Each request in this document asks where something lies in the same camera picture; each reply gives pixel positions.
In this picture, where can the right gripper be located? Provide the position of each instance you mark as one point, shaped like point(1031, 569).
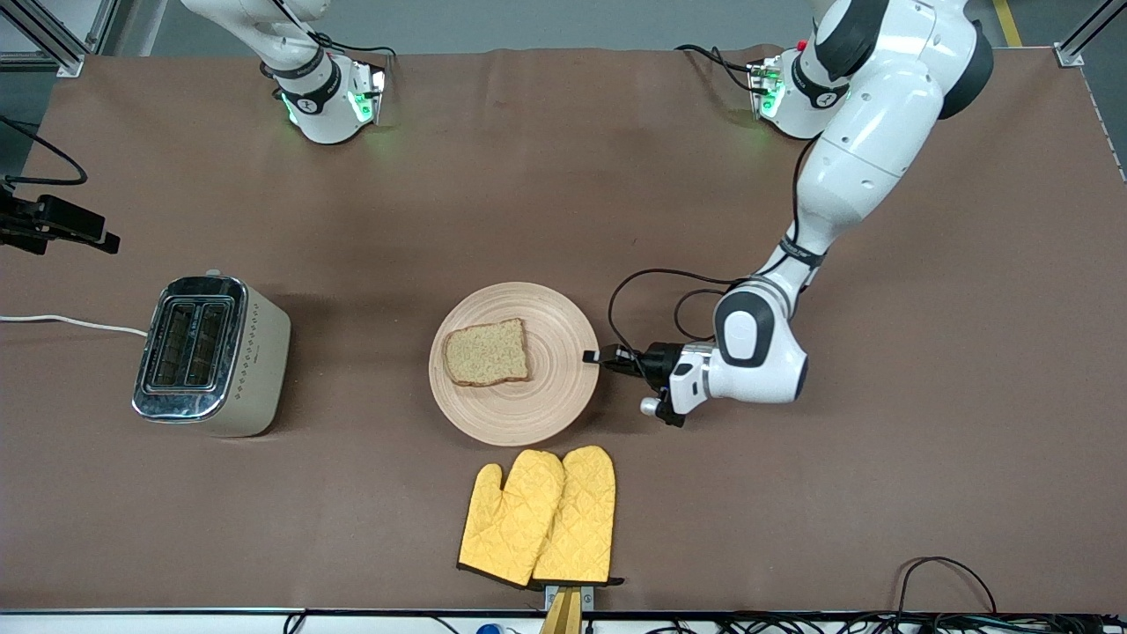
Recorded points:
point(55, 217)

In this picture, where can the aluminium frame post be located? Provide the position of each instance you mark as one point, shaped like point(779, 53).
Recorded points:
point(1071, 55)
point(69, 66)

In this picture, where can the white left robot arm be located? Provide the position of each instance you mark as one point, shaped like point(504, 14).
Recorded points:
point(872, 141)

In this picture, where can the round light wooden plate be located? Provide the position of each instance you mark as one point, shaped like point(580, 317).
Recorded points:
point(528, 414)

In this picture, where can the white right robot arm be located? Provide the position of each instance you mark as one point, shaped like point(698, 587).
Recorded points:
point(326, 110)

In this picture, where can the cream and chrome toaster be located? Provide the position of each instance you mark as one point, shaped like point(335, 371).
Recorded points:
point(255, 370)

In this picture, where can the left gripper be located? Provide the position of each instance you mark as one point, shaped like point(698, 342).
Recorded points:
point(658, 361)

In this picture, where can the brown table cover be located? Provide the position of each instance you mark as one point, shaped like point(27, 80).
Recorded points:
point(352, 493)

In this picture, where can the small metal bracket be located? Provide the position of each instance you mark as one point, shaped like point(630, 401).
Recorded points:
point(587, 597)

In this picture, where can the yellow quilted oven mitt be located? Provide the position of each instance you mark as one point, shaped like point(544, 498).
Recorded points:
point(581, 519)
point(506, 528)

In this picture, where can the brown bread toast slice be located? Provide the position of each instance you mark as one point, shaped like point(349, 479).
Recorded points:
point(487, 352)

